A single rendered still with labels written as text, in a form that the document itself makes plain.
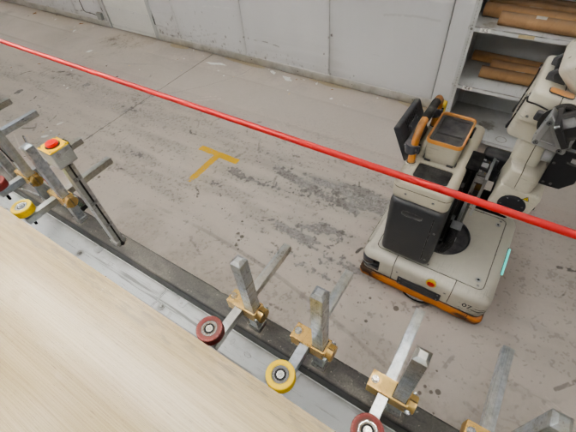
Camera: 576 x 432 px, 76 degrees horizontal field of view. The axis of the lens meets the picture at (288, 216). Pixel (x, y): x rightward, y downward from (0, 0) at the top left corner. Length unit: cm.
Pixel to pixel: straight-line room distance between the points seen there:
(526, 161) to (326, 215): 130
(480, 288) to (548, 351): 49
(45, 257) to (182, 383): 72
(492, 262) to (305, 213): 116
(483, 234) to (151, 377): 176
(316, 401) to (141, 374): 55
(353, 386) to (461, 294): 93
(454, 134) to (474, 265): 70
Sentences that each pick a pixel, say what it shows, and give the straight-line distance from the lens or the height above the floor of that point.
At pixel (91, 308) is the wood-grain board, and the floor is 90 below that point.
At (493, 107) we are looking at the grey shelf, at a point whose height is 15.
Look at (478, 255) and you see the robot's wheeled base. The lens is 215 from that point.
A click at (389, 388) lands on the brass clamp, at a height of 83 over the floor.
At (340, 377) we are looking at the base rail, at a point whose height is 70.
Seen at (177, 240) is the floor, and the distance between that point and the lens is 259.
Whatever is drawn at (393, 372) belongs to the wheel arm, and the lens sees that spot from 117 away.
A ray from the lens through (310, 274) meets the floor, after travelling 226.
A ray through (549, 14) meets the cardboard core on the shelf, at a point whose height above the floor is 97.
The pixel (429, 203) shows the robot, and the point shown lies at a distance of 167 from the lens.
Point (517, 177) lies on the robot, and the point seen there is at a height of 87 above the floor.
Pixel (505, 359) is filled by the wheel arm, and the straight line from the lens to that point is 125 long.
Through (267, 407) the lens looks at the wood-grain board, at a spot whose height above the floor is 90.
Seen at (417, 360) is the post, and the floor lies 111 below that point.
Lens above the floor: 192
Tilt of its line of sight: 49 degrees down
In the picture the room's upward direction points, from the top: 6 degrees counter-clockwise
